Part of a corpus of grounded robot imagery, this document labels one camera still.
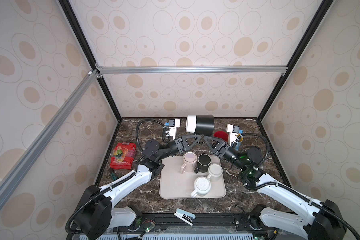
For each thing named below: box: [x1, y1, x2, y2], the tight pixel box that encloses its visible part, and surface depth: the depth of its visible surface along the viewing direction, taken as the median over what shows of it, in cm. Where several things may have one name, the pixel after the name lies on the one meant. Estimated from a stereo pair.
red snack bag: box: [110, 142, 137, 170], surface depth 94 cm
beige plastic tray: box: [159, 155, 227, 199], surface depth 87 cm
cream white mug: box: [207, 163, 223, 179], surface depth 85 cm
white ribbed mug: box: [190, 176, 211, 198], surface depth 79 cm
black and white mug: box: [185, 115, 215, 136], surface depth 59 cm
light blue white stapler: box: [174, 208, 196, 227], surface depth 76 cm
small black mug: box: [194, 153, 212, 174], surface depth 87 cm
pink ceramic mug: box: [179, 151, 198, 174], surface depth 87 cm
